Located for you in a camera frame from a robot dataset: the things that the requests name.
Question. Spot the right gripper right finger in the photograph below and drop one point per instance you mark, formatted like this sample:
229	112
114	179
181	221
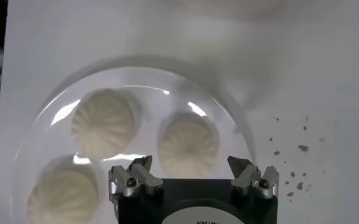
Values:
249	179

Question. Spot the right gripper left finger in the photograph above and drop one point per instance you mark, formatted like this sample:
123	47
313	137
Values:
139	179

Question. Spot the white steamed baozi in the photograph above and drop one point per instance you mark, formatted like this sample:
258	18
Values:
61	194
104	121
188	143

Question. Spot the dark crumbs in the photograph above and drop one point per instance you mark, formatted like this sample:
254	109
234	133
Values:
303	148

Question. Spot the white round plate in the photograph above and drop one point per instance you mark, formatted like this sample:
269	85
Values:
154	100

